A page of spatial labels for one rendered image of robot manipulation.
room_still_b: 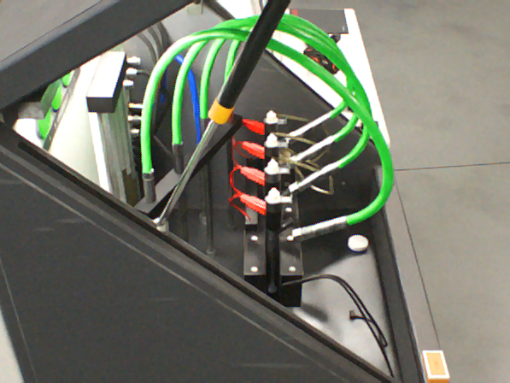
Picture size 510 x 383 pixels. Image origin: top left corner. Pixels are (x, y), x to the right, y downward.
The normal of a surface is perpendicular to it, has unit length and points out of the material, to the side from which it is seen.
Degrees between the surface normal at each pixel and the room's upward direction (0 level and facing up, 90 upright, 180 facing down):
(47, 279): 90
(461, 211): 0
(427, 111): 0
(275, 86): 90
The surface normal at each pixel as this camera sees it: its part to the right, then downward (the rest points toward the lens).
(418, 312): 0.00, -0.79
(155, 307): 0.00, 0.62
